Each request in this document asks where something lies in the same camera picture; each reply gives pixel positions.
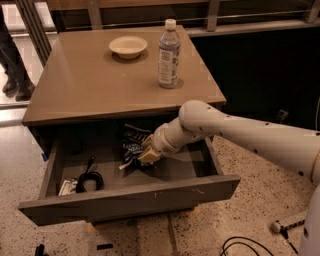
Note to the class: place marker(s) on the grey drawer cabinet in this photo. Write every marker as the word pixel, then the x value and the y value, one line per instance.
pixel 84 81

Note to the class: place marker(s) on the white paper packet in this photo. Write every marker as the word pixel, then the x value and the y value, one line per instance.
pixel 68 187

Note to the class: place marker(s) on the metal railing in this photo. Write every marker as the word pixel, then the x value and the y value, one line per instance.
pixel 294 19

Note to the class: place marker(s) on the clear plastic water bottle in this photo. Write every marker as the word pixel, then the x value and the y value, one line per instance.
pixel 168 55

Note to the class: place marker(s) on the blue chip bag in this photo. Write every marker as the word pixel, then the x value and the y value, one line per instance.
pixel 131 146

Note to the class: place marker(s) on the black tape strip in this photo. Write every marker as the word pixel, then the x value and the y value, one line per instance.
pixel 104 246

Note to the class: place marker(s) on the white bowl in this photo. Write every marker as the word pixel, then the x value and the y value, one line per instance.
pixel 128 47

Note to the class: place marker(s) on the yellow-tan gripper body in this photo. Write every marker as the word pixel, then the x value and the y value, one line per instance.
pixel 159 141

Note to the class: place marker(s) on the person's dark legs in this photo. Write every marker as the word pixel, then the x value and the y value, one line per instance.
pixel 18 81

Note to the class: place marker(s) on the small black floor object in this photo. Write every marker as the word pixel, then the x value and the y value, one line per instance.
pixel 40 251

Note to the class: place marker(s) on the white power strip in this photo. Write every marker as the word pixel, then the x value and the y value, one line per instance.
pixel 289 222

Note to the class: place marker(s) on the open grey top drawer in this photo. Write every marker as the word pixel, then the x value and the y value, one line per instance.
pixel 182 181

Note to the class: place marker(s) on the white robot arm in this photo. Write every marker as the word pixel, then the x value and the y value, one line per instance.
pixel 293 148

